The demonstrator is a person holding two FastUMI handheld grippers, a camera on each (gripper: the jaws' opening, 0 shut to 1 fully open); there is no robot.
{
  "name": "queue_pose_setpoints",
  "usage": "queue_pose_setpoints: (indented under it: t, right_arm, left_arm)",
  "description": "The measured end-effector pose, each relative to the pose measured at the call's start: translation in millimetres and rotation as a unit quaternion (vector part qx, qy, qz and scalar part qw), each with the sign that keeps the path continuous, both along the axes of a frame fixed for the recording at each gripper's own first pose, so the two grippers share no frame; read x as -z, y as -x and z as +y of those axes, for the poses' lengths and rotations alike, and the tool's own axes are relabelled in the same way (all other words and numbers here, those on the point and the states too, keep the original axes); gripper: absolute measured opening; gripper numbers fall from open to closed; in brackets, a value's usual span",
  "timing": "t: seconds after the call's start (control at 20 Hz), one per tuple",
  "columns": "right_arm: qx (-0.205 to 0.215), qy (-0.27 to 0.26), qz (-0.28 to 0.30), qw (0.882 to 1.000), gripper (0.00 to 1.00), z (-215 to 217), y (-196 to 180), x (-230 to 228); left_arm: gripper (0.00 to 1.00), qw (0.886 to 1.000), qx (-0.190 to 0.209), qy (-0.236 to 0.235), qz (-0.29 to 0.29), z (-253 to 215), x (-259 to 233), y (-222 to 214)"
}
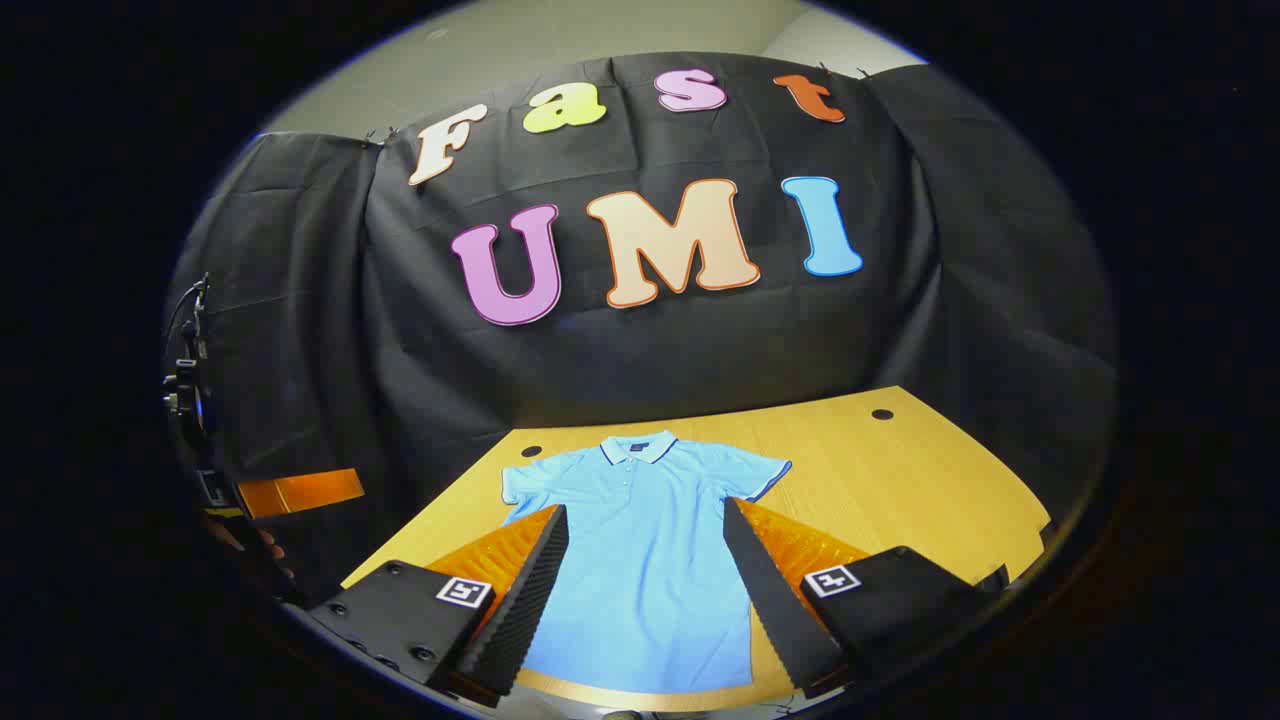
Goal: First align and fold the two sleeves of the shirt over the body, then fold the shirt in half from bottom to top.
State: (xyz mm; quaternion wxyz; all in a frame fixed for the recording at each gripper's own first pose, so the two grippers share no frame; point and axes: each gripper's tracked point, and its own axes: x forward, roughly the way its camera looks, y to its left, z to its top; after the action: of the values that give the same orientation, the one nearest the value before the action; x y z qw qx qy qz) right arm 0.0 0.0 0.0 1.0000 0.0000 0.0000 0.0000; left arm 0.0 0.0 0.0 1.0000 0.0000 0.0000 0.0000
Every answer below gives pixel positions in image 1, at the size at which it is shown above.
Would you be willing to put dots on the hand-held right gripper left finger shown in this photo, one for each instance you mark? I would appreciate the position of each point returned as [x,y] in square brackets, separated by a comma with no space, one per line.
[525,610]

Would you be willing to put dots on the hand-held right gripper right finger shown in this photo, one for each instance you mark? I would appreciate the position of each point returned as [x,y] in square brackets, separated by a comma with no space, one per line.
[775,600]

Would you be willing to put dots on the light blue T-shirt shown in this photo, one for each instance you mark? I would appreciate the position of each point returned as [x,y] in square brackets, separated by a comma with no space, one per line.
[645,560]

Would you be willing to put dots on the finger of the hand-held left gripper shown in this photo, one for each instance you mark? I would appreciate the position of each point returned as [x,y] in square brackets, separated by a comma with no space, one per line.
[300,492]

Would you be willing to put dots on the black backdrop cloth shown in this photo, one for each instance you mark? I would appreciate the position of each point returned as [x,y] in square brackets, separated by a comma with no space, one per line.
[640,360]

